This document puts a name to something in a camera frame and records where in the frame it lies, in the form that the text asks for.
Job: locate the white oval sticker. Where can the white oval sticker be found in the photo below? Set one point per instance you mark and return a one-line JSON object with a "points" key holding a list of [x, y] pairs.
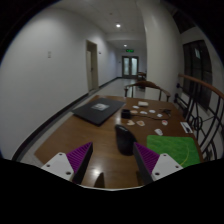
{"points": [[152, 111], [135, 107]]}

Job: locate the distant wooden chair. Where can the distant wooden chair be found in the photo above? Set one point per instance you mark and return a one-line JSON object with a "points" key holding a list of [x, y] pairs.
{"points": [[142, 75]]}

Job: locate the cream heart-shaped sticker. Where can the cream heart-shaped sticker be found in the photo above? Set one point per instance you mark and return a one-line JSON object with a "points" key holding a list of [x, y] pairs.
{"points": [[130, 123]]}

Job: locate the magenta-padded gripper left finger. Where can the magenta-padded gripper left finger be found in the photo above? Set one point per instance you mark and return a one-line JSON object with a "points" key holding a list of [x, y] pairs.
{"points": [[60, 165]]}

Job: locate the wooden armchair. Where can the wooden armchair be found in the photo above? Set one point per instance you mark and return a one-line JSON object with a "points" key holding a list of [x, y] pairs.
{"points": [[148, 84]]}

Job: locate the black closed laptop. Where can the black closed laptop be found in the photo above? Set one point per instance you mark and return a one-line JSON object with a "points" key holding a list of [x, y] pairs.
{"points": [[96, 111]]}

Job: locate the green mouse pad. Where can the green mouse pad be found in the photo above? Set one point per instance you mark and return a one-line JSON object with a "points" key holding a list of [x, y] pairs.
{"points": [[173, 148]]}

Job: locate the tan round sticker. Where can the tan round sticker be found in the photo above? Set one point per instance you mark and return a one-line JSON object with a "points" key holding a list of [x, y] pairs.
{"points": [[133, 112]]}

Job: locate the small black box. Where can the small black box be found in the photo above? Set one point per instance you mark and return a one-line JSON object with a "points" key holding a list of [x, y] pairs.
{"points": [[126, 114]]}

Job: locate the glass double doors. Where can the glass double doors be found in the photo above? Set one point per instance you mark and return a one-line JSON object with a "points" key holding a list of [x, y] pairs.
{"points": [[130, 66]]}

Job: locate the green exit sign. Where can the green exit sign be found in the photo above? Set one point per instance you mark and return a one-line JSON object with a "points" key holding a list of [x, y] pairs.
{"points": [[129, 50]]}

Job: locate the white cloud-shaped sticker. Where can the white cloud-shaped sticker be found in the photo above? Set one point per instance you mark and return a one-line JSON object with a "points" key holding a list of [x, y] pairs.
{"points": [[143, 112]]}

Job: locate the beige corridor door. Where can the beige corridor door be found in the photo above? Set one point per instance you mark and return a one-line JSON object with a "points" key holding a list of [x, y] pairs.
{"points": [[93, 66]]}

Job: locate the black railing with wooden handrail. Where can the black railing with wooden handrail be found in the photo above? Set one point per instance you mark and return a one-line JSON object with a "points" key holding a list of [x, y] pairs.
{"points": [[200, 82]]}

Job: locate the red and white sticker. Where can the red and white sticker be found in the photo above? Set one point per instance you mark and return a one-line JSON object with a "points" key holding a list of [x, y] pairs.
{"points": [[164, 122]]}

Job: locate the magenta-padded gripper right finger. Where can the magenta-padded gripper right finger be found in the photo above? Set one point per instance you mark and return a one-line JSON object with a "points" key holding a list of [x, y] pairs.
{"points": [[165, 165]]}

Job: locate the black computer mouse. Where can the black computer mouse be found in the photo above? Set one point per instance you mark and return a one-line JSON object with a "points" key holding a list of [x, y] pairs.
{"points": [[125, 140]]}

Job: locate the orange and white sticker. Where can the orange and white sticker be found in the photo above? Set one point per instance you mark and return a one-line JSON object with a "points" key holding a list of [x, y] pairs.
{"points": [[140, 123]]}

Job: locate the white rectangular sticker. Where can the white rectangular sticker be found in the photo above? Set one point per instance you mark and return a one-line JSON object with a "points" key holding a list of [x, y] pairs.
{"points": [[158, 132]]}

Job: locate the white card with dark print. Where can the white card with dark print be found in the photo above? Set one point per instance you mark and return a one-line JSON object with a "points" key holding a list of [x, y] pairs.
{"points": [[186, 127]]}

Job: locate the small white box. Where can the small white box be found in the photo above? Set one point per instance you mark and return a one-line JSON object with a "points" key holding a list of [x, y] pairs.
{"points": [[143, 103]]}

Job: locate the dark framed window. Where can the dark framed window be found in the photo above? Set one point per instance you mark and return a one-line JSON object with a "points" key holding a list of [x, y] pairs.
{"points": [[196, 70]]}

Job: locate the small white square sticker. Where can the small white square sticker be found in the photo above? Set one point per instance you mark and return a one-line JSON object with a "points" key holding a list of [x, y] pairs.
{"points": [[159, 115]]}

